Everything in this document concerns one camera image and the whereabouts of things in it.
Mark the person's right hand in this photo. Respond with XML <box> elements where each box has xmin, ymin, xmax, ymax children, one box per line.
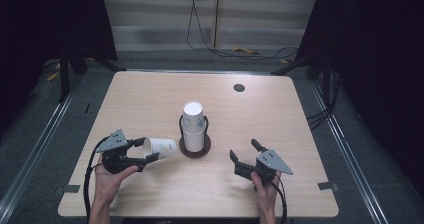
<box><xmin>249</xmin><ymin>171</ymin><xmax>283</xmax><ymax>211</ymax></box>

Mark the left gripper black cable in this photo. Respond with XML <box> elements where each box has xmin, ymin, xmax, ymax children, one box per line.
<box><xmin>83</xmin><ymin>136</ymin><xmax>111</xmax><ymax>224</ymax></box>

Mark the dark curtain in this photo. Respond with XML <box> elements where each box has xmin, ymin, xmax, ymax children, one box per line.
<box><xmin>294</xmin><ymin>0</ymin><xmax>424</xmax><ymax>198</ymax></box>
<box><xmin>0</xmin><ymin>0</ymin><xmax>118</xmax><ymax>135</ymax></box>

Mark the black cable bundle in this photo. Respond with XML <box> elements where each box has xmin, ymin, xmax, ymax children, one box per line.
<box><xmin>306</xmin><ymin>69</ymin><xmax>342</xmax><ymax>131</ymax></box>

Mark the white printed paper cup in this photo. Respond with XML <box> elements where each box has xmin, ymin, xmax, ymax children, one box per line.
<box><xmin>142</xmin><ymin>136</ymin><xmax>178</xmax><ymax>161</ymax></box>
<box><xmin>182</xmin><ymin>100</ymin><xmax>205</xmax><ymax>132</ymax></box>

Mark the person's left hand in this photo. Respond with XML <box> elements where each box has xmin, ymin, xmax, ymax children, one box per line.
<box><xmin>92</xmin><ymin>153</ymin><xmax>140</xmax><ymax>204</ymax></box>

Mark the metal floor rail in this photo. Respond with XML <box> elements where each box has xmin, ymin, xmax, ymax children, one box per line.
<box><xmin>309</xmin><ymin>80</ymin><xmax>390</xmax><ymax>224</ymax></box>
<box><xmin>0</xmin><ymin>83</ymin><xmax>78</xmax><ymax>216</ymax></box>

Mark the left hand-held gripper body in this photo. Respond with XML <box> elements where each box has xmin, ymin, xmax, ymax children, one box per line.
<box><xmin>95</xmin><ymin>128</ymin><xmax>148</xmax><ymax>175</ymax></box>

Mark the black metal stand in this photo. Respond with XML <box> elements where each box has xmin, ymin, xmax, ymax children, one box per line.
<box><xmin>57</xmin><ymin>47</ymin><xmax>118</xmax><ymax>104</ymax></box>
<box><xmin>270</xmin><ymin>50</ymin><xmax>335</xmax><ymax>100</ymax></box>

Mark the black hanging cable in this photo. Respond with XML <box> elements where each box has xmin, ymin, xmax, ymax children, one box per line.
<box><xmin>186</xmin><ymin>0</ymin><xmax>300</xmax><ymax>61</ymax></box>

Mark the grey tape piece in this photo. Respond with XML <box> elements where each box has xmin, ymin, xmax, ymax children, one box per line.
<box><xmin>317</xmin><ymin>181</ymin><xmax>339</xmax><ymax>192</ymax></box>
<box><xmin>62</xmin><ymin>184</ymin><xmax>81</xmax><ymax>194</ymax></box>

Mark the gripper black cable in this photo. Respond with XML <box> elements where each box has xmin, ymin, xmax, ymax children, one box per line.
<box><xmin>83</xmin><ymin>136</ymin><xmax>111</xmax><ymax>224</ymax></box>
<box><xmin>269</xmin><ymin>174</ymin><xmax>289</xmax><ymax>224</ymax></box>

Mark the dark brown cup holder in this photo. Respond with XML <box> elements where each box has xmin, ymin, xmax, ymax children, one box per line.
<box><xmin>178</xmin><ymin>114</ymin><xmax>212</xmax><ymax>159</ymax></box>

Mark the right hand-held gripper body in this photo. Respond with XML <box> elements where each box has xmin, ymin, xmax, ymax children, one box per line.
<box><xmin>233</xmin><ymin>148</ymin><xmax>295</xmax><ymax>185</ymax></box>

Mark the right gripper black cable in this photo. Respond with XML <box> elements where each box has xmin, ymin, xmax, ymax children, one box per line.
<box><xmin>269</xmin><ymin>174</ymin><xmax>289</xmax><ymax>224</ymax></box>

